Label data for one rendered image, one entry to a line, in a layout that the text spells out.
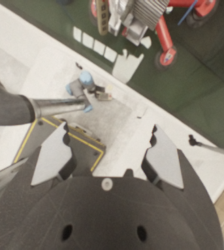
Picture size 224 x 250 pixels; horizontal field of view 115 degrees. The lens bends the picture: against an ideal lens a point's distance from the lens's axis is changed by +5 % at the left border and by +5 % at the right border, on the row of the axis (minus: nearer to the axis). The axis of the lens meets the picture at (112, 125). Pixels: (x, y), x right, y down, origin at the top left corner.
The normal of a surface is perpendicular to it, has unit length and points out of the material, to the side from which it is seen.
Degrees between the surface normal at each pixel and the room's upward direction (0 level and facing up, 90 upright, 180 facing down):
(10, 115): 62
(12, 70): 0
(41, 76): 12
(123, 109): 0
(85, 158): 0
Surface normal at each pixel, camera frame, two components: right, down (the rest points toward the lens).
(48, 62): -0.12, 0.02
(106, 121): 0.06, 0.13
